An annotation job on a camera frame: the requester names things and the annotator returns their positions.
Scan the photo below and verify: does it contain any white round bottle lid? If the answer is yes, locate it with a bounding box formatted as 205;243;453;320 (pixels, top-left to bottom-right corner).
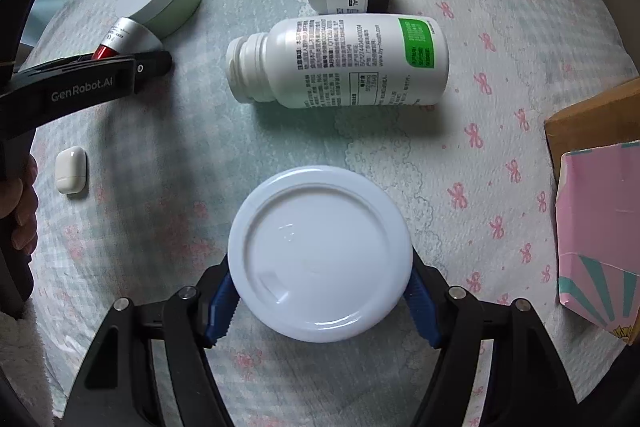
227;165;415;342

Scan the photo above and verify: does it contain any floral printed bed sheet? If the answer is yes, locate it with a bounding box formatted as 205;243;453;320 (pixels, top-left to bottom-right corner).
14;0;640;427

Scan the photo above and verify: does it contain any brown cardboard box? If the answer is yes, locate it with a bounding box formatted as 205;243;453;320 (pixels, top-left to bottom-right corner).
544;77;640;188

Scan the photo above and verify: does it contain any red and silver tube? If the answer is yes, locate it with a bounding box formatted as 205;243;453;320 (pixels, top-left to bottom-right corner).
91;17;164;60

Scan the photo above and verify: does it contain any small white earbud case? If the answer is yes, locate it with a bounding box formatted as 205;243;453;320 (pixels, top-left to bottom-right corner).
55;146;88;196

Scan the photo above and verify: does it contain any person's left hand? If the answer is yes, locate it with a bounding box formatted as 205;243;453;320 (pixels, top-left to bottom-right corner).
0;153;39;266

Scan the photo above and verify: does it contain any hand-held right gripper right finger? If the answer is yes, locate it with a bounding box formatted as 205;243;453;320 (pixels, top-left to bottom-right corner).
403;248;576;427

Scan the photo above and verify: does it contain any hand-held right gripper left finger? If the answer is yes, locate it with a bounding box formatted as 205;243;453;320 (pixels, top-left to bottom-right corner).
64;265;244;427

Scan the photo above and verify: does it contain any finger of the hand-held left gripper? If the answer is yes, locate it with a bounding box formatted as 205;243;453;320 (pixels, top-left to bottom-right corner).
134;50;173;88

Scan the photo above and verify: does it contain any pink paper box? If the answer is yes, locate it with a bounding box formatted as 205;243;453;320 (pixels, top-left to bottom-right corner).
553;142;640;347

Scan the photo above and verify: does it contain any white bottle with green label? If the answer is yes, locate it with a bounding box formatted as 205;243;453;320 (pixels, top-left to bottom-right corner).
225;15;450;109

